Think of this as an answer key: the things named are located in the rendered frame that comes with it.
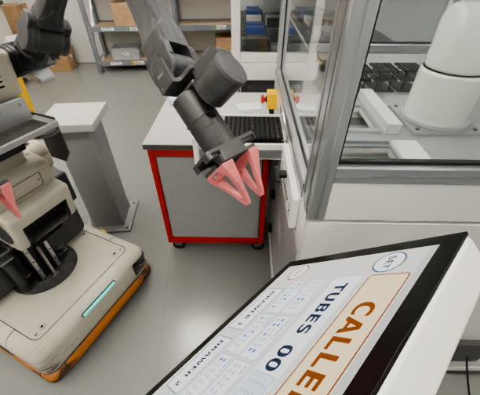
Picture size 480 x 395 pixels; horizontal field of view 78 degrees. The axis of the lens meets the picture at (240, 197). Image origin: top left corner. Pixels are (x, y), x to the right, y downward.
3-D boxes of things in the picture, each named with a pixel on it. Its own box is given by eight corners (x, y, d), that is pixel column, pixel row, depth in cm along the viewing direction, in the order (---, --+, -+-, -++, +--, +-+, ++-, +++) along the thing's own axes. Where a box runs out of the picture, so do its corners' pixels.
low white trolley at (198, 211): (169, 253, 179) (141, 143, 130) (185, 190, 227) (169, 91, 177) (263, 255, 178) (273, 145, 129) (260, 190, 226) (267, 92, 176)
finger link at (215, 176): (279, 183, 47) (247, 135, 48) (249, 204, 43) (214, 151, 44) (258, 197, 53) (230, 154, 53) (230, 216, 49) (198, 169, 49)
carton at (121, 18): (114, 27, 409) (109, 2, 390) (120, 22, 433) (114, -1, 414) (144, 26, 411) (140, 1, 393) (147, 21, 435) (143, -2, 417)
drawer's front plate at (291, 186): (289, 229, 83) (293, 199, 76) (280, 169, 105) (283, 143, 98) (295, 229, 83) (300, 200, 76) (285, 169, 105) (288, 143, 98)
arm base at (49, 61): (36, 38, 91) (-3, 47, 82) (43, 22, 85) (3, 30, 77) (56, 63, 93) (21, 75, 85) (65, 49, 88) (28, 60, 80)
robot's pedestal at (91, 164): (83, 234, 191) (29, 127, 142) (96, 204, 214) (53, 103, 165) (130, 231, 193) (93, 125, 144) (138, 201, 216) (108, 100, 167)
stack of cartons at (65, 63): (12, 73, 436) (-20, 6, 382) (23, 66, 461) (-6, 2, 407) (72, 71, 442) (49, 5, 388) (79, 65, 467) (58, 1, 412)
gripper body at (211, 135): (259, 138, 49) (234, 101, 49) (212, 162, 43) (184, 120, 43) (241, 155, 54) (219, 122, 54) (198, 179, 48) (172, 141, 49)
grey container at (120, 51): (113, 60, 436) (109, 48, 425) (117, 55, 459) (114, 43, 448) (140, 60, 439) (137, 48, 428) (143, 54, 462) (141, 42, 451)
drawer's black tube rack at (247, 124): (222, 152, 110) (221, 137, 106) (225, 130, 124) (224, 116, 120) (281, 153, 110) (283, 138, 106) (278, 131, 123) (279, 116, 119)
